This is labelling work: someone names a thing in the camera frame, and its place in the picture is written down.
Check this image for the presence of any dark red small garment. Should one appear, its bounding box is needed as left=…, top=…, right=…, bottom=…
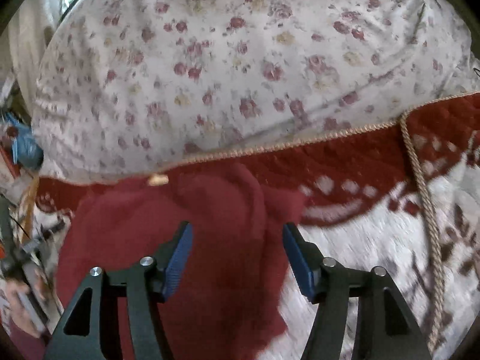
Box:
left=56, top=163, right=304, bottom=359

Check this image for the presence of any red and white plush blanket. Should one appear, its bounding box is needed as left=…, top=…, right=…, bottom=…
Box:
left=36, top=93, right=479, bottom=359

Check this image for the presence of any blue plastic bag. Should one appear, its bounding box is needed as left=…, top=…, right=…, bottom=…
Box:
left=2, top=112, right=43, bottom=171

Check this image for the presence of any white floral bed sheet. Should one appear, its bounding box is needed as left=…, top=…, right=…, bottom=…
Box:
left=32, top=0, right=479, bottom=183

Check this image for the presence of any beige curtain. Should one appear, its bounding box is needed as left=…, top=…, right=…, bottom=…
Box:
left=7, top=0, right=63, bottom=115

